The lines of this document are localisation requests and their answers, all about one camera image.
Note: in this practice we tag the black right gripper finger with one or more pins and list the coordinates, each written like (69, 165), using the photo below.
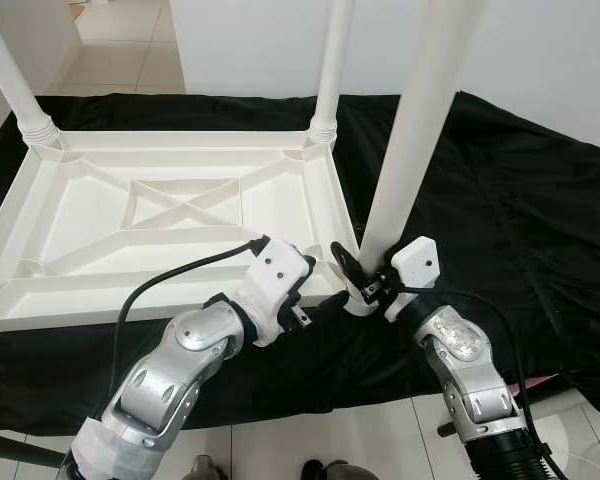
(348, 262)

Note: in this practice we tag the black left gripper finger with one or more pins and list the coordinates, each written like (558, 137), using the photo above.
(330, 304)
(310, 264)

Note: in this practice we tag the white plastic table leg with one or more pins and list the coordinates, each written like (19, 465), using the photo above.
(15, 90)
(335, 60)
(420, 110)

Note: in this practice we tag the white plastic table top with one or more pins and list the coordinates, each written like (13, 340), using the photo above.
(90, 215)

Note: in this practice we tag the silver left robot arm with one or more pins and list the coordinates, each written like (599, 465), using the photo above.
(165, 380)

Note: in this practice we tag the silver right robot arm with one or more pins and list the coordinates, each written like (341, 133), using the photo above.
(470, 370)

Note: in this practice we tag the black cloth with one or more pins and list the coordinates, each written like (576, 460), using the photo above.
(520, 250)

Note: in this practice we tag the black grey robot right foot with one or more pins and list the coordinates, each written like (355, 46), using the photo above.
(313, 470)

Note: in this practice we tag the grey robot right leg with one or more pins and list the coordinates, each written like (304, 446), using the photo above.
(340, 471)

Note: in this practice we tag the grey robot leg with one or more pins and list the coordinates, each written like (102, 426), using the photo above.
(340, 471)
(205, 469)

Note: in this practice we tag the grey robot left leg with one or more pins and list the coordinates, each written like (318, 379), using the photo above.
(205, 469)

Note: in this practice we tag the pink object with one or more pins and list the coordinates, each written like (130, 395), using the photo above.
(550, 379)

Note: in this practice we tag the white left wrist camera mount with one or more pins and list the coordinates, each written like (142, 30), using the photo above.
(278, 285)

